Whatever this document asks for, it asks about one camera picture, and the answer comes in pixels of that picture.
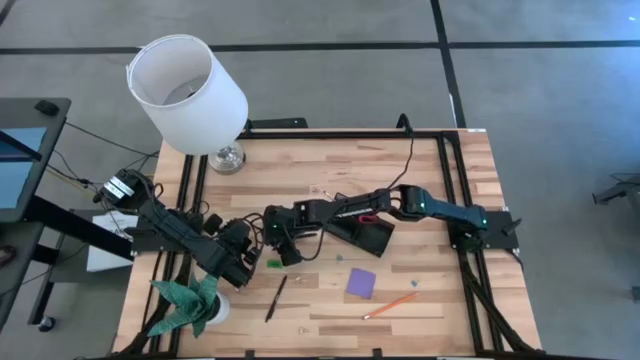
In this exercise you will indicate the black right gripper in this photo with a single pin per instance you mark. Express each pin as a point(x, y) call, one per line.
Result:
point(280, 225)

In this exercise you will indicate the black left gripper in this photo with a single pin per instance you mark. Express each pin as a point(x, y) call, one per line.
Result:
point(235, 240)

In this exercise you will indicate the green eraser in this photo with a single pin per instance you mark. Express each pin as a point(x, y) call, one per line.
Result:
point(275, 264)

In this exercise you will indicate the small metal clip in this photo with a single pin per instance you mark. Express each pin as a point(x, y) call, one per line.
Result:
point(299, 280)

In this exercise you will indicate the black ballpoint pen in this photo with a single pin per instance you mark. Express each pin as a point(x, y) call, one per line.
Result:
point(276, 298)

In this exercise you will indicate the green plant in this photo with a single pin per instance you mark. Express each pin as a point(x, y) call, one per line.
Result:
point(187, 305)

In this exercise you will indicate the black mesh desk organizer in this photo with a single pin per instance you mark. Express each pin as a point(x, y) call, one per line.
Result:
point(365, 240)

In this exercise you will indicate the purple sticky note pad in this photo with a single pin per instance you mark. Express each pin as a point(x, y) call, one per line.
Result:
point(361, 283)

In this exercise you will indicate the white binder clip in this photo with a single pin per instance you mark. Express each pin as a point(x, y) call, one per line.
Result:
point(302, 330)

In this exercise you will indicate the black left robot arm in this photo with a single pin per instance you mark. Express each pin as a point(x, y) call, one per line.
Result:
point(175, 227)

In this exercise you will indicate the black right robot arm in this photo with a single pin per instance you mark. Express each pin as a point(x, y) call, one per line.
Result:
point(450, 210)

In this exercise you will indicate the flat black bar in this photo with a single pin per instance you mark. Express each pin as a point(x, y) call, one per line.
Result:
point(277, 123)

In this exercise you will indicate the white paper box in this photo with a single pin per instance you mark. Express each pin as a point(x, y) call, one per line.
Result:
point(107, 260)

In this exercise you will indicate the white shade silver table lamp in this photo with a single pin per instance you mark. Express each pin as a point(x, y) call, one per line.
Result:
point(190, 115)

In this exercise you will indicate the black stand beam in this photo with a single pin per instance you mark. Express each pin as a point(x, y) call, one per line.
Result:
point(75, 225)

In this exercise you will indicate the black caster wheel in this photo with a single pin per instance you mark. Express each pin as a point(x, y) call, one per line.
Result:
point(46, 323)

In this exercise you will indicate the dark grey side desk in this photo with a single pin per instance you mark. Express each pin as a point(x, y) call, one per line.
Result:
point(15, 290)

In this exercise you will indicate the small black device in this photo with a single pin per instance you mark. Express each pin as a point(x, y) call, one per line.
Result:
point(47, 107)

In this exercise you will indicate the grey metal stand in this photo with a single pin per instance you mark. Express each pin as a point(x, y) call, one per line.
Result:
point(625, 187)

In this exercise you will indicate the black aluminium table frame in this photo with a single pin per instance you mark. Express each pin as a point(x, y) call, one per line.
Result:
point(350, 134)

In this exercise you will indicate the black frame bracket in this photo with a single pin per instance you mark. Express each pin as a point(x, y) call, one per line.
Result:
point(249, 354)
point(377, 353)

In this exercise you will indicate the black hook bracket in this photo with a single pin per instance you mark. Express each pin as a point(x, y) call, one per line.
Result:
point(404, 124)

